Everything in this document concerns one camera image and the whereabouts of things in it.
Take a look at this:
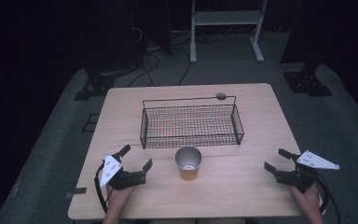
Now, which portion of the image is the black stand base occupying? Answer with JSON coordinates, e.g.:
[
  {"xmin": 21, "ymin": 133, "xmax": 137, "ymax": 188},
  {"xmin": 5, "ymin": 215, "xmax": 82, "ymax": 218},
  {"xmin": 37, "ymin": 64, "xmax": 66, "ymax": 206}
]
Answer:
[
  {"xmin": 282, "ymin": 62, "xmax": 334, "ymax": 98},
  {"xmin": 73, "ymin": 72, "xmax": 117, "ymax": 102}
]

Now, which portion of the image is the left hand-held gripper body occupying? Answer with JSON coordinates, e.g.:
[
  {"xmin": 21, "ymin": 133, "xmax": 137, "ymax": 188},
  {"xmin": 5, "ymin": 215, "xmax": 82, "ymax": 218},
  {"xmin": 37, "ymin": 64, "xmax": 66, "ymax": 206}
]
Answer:
[{"xmin": 100, "ymin": 151, "xmax": 147, "ymax": 191}]

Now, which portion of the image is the white metal desk frame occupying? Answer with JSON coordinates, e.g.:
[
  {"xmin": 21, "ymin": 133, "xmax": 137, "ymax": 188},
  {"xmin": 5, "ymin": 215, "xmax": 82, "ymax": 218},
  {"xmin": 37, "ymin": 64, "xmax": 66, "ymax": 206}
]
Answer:
[{"xmin": 189, "ymin": 0, "xmax": 269, "ymax": 64}]

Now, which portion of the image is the black floor cable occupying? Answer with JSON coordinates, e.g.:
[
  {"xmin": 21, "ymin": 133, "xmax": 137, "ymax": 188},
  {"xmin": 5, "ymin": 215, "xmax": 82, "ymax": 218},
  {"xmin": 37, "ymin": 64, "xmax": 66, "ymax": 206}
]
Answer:
[
  {"xmin": 127, "ymin": 51, "xmax": 161, "ymax": 89},
  {"xmin": 171, "ymin": 46, "xmax": 192, "ymax": 87}
]

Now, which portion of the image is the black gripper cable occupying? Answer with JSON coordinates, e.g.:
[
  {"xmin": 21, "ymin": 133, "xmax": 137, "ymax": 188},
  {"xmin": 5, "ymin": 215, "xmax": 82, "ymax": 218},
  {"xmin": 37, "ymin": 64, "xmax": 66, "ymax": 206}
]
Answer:
[
  {"xmin": 93, "ymin": 160, "xmax": 110, "ymax": 216},
  {"xmin": 315, "ymin": 173, "xmax": 342, "ymax": 224}
]

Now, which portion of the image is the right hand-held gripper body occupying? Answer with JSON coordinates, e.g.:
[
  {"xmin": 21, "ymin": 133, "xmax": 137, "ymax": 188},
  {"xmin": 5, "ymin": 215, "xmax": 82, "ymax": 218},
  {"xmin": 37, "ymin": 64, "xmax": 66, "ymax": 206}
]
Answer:
[{"xmin": 274, "ymin": 149, "xmax": 340, "ymax": 194}]

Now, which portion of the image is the black tape strip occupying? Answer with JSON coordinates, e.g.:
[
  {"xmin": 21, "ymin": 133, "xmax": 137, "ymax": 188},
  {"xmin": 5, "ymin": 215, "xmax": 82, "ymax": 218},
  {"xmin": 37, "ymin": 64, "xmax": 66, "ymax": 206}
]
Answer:
[{"xmin": 65, "ymin": 187, "xmax": 89, "ymax": 200}]

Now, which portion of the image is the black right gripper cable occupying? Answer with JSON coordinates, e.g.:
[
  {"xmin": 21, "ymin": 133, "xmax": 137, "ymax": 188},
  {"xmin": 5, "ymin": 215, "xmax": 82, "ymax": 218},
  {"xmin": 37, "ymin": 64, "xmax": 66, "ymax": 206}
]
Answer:
[{"xmin": 315, "ymin": 173, "xmax": 342, "ymax": 224}]

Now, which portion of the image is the black wire mesh basket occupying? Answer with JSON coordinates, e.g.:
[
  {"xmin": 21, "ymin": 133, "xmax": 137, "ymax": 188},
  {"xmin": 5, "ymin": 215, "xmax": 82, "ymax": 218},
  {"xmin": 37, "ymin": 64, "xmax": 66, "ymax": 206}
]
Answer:
[{"xmin": 139, "ymin": 95, "xmax": 245, "ymax": 150}]

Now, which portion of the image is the black tape square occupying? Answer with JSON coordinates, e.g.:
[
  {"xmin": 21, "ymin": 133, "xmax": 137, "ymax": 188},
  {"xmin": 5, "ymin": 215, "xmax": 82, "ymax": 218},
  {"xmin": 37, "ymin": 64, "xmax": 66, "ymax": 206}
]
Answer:
[{"xmin": 81, "ymin": 113, "xmax": 101, "ymax": 133}]

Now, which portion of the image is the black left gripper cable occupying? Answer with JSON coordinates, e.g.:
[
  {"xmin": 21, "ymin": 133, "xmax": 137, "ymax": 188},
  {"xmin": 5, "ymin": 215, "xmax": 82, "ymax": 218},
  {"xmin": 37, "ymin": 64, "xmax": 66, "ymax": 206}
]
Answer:
[{"xmin": 93, "ymin": 160, "xmax": 110, "ymax": 216}]

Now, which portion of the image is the metal cup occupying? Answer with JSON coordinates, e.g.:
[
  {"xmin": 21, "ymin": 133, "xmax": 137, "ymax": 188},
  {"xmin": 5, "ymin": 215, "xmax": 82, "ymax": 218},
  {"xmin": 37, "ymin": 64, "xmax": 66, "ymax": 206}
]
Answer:
[{"xmin": 174, "ymin": 146, "xmax": 203, "ymax": 182}]

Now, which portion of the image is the person's left hand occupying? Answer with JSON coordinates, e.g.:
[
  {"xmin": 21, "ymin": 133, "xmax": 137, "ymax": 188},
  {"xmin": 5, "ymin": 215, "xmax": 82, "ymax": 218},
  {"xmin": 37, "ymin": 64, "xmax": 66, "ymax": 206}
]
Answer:
[{"xmin": 105, "ymin": 184, "xmax": 137, "ymax": 213}]

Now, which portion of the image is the person's right hand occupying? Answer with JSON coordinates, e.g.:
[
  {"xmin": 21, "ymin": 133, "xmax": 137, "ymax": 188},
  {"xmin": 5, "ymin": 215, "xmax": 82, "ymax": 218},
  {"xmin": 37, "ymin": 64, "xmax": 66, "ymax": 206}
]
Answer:
[{"xmin": 290, "ymin": 182, "xmax": 324, "ymax": 216}]

